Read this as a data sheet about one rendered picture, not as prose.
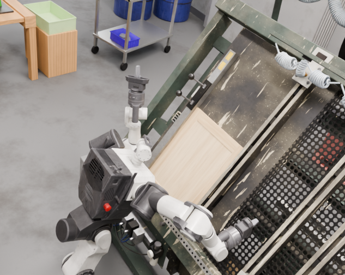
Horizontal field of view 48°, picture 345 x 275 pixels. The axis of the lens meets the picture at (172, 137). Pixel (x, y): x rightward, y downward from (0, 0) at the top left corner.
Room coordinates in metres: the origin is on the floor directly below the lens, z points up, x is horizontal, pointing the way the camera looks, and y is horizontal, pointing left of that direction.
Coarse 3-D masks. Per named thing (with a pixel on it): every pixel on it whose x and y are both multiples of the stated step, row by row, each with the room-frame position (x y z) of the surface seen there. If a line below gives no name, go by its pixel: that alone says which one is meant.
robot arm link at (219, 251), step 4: (220, 240) 1.08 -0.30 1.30; (216, 244) 1.05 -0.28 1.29; (220, 244) 1.06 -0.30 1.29; (208, 248) 1.04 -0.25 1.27; (212, 248) 1.04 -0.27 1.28; (216, 248) 1.04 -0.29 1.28; (220, 248) 1.05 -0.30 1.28; (224, 248) 1.06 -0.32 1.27; (212, 252) 1.03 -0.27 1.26; (216, 252) 1.04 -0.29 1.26; (220, 252) 1.04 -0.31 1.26; (224, 252) 1.06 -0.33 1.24; (216, 256) 1.03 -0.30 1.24; (220, 256) 1.05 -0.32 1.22; (224, 256) 1.07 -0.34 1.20; (216, 260) 1.05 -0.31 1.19; (220, 260) 1.06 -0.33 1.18
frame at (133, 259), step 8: (112, 232) 1.83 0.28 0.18; (112, 240) 1.81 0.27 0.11; (128, 240) 1.79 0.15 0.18; (120, 248) 1.73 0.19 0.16; (168, 248) 1.71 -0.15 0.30; (128, 256) 1.66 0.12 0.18; (136, 256) 1.67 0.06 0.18; (168, 256) 1.70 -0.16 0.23; (176, 256) 1.57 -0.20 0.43; (128, 264) 1.64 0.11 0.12; (136, 264) 1.61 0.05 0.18; (144, 264) 1.62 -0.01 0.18; (168, 264) 1.60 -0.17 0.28; (176, 264) 1.58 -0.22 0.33; (136, 272) 1.56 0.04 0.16; (144, 272) 1.56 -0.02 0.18; (168, 272) 1.59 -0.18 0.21; (176, 272) 1.60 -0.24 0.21; (184, 272) 1.56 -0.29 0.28
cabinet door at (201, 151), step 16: (192, 128) 1.88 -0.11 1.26; (208, 128) 1.83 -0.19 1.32; (176, 144) 1.84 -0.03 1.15; (192, 144) 1.80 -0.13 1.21; (208, 144) 1.76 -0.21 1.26; (224, 144) 1.72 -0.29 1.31; (160, 160) 1.79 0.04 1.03; (176, 160) 1.76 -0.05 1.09; (192, 160) 1.72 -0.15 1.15; (208, 160) 1.69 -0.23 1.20; (224, 160) 1.65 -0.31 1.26; (160, 176) 1.72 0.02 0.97; (176, 176) 1.68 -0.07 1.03; (192, 176) 1.65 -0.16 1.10; (208, 176) 1.61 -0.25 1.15; (176, 192) 1.61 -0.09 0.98; (192, 192) 1.57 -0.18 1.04
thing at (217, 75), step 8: (232, 56) 2.10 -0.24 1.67; (216, 72) 2.06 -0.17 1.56; (224, 72) 2.07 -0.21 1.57; (208, 80) 2.05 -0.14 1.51; (216, 80) 2.04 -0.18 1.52; (208, 88) 2.01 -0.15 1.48; (200, 104) 1.98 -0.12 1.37; (184, 112) 1.95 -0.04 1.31; (192, 112) 1.95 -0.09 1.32; (176, 120) 1.94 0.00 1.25; (184, 120) 1.92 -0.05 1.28; (176, 128) 1.89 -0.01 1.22; (168, 136) 1.87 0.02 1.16; (160, 144) 1.86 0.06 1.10; (152, 152) 1.84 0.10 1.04; (160, 152) 1.82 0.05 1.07; (152, 160) 1.79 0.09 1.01
